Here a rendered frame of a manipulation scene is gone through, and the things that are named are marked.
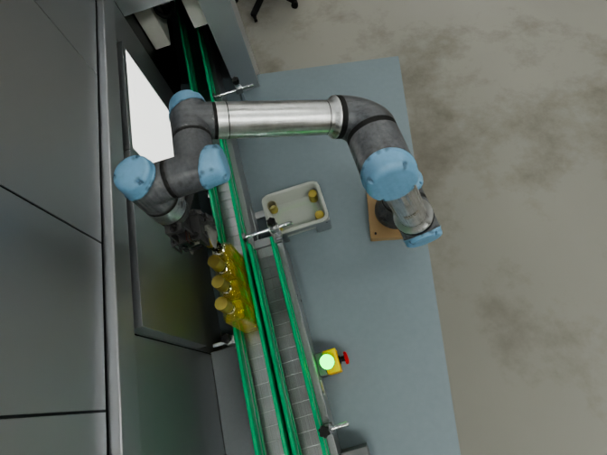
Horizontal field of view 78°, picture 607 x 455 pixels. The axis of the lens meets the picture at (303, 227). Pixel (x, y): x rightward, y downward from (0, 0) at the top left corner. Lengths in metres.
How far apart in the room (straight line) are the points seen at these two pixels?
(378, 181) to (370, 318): 0.64
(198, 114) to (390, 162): 0.39
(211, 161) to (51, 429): 0.46
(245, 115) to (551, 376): 1.87
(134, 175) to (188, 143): 0.11
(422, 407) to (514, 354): 0.96
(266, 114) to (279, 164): 0.80
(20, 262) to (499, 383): 1.94
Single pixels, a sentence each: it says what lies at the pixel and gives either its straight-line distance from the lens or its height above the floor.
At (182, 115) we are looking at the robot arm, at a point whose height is 1.52.
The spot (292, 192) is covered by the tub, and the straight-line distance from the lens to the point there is 1.43.
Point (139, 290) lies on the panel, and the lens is 0.89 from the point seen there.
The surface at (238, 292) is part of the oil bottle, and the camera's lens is 1.05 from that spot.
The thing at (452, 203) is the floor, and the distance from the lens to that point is 2.35.
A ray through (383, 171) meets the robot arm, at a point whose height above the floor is 1.39.
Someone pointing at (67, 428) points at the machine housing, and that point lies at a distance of 0.70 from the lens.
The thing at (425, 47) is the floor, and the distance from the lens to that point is 3.12.
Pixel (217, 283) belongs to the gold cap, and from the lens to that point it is 0.99.
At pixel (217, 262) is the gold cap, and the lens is 1.00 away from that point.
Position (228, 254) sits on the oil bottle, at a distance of 1.09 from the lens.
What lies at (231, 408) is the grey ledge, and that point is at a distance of 1.23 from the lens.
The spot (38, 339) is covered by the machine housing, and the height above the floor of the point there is 1.55.
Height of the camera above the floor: 2.04
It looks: 64 degrees down
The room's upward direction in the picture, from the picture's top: 21 degrees counter-clockwise
